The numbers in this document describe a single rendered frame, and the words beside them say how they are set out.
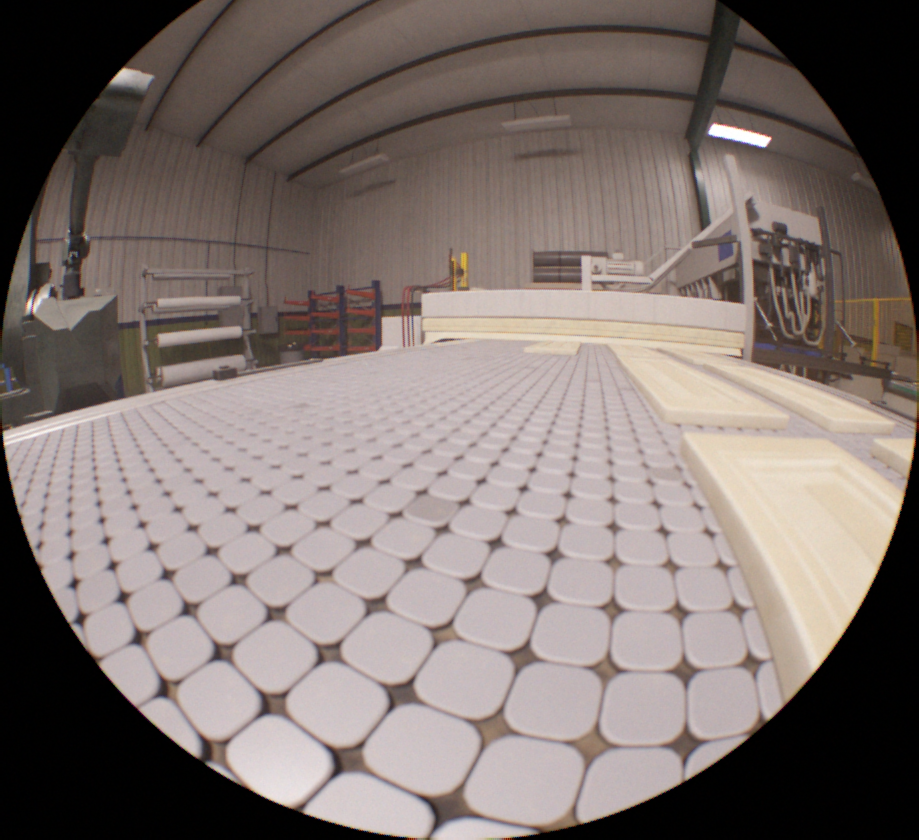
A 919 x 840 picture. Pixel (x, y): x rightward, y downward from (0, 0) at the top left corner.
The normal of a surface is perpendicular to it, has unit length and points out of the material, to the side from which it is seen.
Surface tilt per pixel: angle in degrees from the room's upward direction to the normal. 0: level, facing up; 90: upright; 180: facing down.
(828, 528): 11
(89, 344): 90
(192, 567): 0
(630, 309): 90
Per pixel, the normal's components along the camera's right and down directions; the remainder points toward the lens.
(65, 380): 0.91, 0.07
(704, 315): -0.40, 0.17
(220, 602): 0.00, -0.98
